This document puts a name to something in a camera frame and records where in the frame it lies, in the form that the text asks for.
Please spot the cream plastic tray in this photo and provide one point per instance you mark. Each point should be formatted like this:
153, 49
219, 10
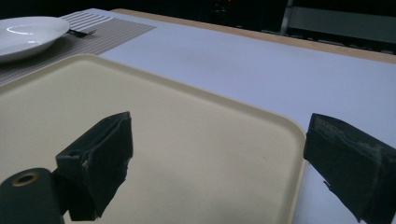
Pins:
193, 149

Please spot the white plate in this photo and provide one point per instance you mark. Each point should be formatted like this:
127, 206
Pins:
25, 35

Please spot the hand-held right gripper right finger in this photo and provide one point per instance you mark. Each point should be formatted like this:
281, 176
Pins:
348, 161

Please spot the striped grey placemat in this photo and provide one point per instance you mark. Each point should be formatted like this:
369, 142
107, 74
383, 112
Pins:
106, 34

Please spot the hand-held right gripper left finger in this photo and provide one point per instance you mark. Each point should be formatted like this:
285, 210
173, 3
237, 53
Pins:
99, 165

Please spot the dark fork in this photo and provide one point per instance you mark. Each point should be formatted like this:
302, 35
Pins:
81, 32

